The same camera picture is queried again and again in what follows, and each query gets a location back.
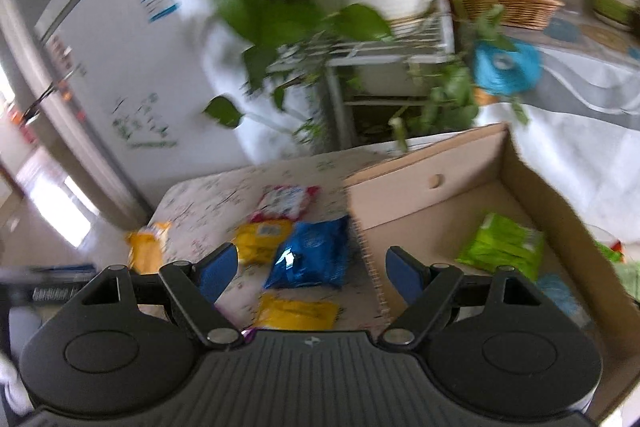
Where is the wicker basket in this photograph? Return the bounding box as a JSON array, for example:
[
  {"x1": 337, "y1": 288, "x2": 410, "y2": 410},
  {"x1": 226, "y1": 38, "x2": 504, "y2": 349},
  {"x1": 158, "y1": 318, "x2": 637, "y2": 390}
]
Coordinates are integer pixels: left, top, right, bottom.
[{"x1": 450, "y1": 0, "x2": 565, "y2": 30}]

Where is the green snack bag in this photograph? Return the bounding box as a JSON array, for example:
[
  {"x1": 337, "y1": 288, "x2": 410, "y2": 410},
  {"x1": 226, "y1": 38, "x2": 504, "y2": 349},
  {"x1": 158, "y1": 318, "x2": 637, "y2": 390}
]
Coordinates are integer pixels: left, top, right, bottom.
[{"x1": 456, "y1": 212, "x2": 544, "y2": 282}]

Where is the white refrigerator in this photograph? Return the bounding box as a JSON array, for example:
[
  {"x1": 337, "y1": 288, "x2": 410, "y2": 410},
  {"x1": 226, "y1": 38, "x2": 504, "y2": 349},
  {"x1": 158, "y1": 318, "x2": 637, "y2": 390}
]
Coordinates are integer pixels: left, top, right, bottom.
[{"x1": 1, "y1": 0, "x2": 278, "y2": 222}]

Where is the cardboard box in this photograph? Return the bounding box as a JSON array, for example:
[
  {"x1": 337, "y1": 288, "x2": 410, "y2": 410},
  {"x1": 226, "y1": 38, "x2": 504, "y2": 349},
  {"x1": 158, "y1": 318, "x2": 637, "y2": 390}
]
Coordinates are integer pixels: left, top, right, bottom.
[{"x1": 345, "y1": 124, "x2": 639, "y2": 426}]

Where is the orange chip bag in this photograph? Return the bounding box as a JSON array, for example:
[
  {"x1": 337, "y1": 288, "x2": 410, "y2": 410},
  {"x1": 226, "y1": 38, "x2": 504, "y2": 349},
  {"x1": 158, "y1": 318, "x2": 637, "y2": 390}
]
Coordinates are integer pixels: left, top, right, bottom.
[{"x1": 125, "y1": 222, "x2": 171, "y2": 275}]

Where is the green bowl planter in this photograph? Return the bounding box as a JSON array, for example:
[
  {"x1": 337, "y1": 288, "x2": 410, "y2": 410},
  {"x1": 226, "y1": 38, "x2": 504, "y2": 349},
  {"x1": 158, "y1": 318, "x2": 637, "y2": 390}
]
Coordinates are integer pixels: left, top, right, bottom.
[{"x1": 591, "y1": 0, "x2": 639, "y2": 31}]

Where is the turquoise round object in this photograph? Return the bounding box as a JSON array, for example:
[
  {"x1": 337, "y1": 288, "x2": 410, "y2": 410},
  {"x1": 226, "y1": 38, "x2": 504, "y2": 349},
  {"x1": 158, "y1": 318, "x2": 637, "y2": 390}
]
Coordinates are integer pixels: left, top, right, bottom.
[{"x1": 473, "y1": 40, "x2": 541, "y2": 96}]

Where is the light blue snack bag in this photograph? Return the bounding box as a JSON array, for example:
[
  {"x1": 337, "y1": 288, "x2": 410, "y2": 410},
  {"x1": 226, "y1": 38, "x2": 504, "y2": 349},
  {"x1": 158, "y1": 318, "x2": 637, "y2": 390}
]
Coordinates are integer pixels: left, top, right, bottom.
[{"x1": 537, "y1": 273, "x2": 591, "y2": 329}]

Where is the pink white candy bag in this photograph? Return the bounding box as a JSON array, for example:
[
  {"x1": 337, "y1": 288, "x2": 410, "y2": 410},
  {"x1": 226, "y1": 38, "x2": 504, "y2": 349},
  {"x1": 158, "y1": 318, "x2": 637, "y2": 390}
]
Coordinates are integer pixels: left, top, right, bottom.
[{"x1": 250, "y1": 185, "x2": 320, "y2": 222}]

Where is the floral tablecloth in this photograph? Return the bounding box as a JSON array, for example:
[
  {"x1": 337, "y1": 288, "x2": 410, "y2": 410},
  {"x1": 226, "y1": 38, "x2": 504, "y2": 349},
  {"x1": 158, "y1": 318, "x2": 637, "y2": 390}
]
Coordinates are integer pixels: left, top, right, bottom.
[{"x1": 152, "y1": 142, "x2": 400, "y2": 336}]

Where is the white metal plant stand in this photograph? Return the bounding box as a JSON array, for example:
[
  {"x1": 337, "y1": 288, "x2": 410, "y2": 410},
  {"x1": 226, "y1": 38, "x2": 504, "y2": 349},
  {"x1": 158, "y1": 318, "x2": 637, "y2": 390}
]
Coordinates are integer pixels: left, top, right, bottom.
[{"x1": 269, "y1": 0, "x2": 456, "y2": 150}]

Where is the dark blue foil bag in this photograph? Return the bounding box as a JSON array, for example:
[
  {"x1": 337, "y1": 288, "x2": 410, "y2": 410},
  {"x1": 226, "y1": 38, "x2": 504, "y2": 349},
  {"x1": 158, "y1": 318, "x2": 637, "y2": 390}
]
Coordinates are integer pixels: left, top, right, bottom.
[{"x1": 264, "y1": 216, "x2": 350, "y2": 289}]

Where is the purple snack bag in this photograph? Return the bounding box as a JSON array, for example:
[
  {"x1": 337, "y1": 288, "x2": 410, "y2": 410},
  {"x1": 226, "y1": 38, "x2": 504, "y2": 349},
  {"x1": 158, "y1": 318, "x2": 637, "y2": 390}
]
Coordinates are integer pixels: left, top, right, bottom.
[{"x1": 242, "y1": 327, "x2": 257, "y2": 341}]

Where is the gold yellow snack pack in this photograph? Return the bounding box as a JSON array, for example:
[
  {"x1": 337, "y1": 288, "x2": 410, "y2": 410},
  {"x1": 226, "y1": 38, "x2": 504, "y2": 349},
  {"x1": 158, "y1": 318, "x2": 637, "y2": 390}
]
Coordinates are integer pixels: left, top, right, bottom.
[{"x1": 232, "y1": 220, "x2": 294, "y2": 265}]

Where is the side table grey cloth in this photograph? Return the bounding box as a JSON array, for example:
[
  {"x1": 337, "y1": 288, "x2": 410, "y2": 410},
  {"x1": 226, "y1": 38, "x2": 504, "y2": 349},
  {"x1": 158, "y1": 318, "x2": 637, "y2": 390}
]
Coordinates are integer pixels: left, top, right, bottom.
[{"x1": 506, "y1": 16, "x2": 639, "y2": 244}]

